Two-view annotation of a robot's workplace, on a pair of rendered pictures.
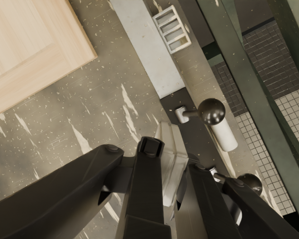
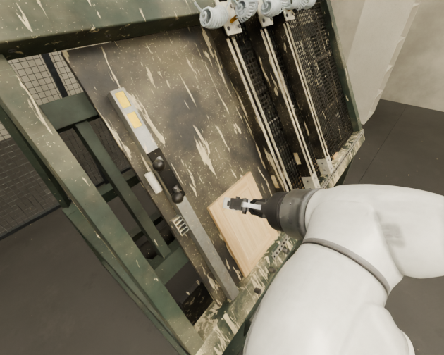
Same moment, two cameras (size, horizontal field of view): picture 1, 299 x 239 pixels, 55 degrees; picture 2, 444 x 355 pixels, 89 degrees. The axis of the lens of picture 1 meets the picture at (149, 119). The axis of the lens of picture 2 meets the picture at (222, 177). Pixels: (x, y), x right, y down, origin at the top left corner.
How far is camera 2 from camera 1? 47 cm
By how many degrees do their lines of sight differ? 32
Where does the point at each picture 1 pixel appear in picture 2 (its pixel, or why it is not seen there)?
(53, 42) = (223, 211)
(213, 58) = not seen: hidden behind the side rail
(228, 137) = (151, 179)
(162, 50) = (185, 216)
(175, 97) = not seen: hidden behind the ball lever
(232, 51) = (144, 219)
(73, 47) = (216, 210)
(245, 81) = (136, 205)
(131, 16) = (198, 228)
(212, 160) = not seen: hidden behind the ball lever
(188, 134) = (173, 179)
